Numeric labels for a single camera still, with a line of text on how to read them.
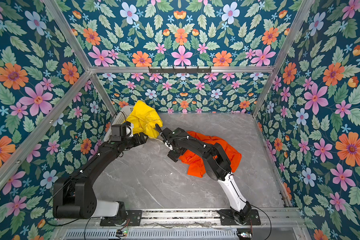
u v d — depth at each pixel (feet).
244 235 2.31
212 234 2.51
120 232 2.35
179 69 3.05
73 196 1.37
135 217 2.41
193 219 2.44
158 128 2.70
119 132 2.22
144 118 3.52
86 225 2.34
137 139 2.55
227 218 2.36
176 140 2.18
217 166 1.80
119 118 3.49
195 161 2.91
